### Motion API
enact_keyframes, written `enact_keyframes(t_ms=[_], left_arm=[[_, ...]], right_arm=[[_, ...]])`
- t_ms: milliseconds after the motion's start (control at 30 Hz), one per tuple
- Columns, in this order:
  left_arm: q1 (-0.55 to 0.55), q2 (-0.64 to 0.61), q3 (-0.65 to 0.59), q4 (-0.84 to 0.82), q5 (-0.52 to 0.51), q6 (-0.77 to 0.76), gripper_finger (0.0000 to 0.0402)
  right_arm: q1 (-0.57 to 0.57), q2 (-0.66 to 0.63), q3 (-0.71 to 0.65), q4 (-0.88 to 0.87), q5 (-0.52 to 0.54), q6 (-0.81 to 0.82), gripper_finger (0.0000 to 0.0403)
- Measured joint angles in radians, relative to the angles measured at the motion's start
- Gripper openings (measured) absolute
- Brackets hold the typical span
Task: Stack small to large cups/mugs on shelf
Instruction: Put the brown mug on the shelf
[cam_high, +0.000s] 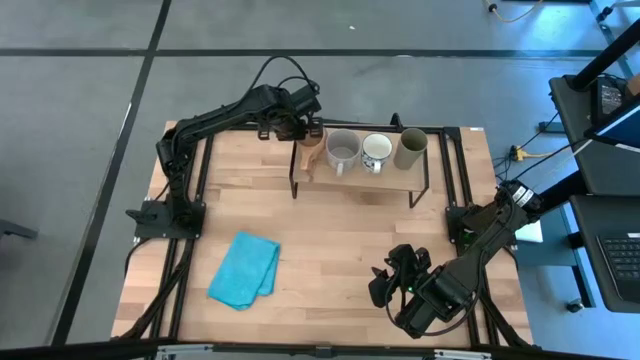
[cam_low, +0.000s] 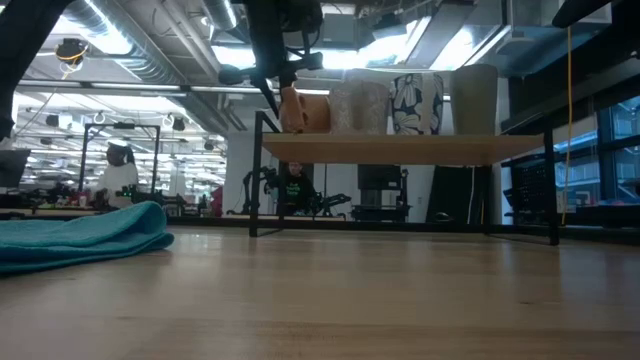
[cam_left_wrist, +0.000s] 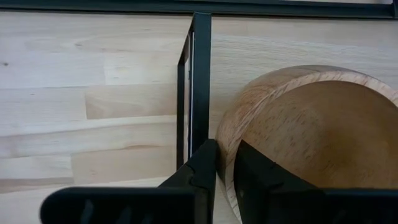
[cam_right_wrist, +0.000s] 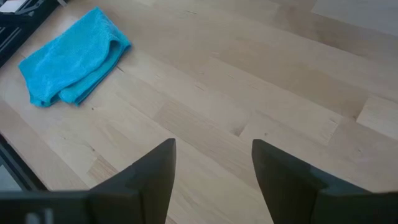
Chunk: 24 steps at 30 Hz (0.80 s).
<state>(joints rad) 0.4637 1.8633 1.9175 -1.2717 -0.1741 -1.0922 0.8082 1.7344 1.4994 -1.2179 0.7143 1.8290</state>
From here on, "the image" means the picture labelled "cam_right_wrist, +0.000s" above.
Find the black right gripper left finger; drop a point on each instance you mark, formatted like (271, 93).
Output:
(140, 196)

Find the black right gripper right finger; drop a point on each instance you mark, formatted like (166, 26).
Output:
(289, 193)

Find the black crossbar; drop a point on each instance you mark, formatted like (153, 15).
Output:
(15, 168)

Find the turquoise blue cloth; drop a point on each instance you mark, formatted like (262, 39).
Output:
(71, 56)

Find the black aluminium table frame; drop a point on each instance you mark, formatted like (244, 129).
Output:
(12, 34)

